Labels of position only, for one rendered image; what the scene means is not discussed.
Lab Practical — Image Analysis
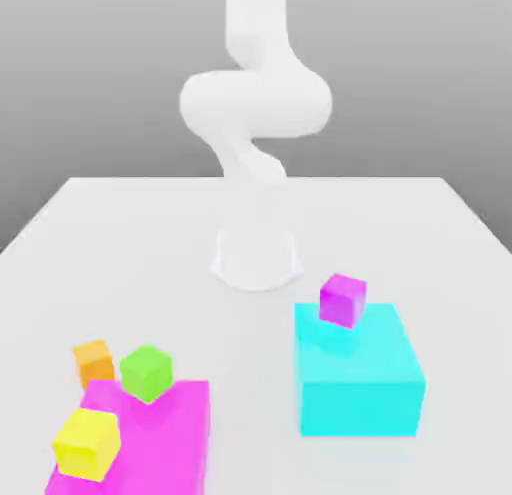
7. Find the large magenta box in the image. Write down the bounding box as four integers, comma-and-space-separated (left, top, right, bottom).
43, 378, 211, 495

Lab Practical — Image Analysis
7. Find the large cyan box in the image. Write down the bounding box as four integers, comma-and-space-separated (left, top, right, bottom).
293, 301, 428, 438

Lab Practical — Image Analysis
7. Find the small orange cube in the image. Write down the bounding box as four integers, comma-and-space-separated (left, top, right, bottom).
71, 338, 116, 391

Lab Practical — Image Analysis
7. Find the small green cube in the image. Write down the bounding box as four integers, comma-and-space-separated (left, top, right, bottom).
118, 343, 174, 405

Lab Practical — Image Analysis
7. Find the small purple cube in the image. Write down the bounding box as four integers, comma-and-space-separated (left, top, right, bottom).
318, 273, 368, 330

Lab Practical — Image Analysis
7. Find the small yellow cube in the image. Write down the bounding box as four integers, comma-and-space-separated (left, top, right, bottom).
52, 407, 122, 483

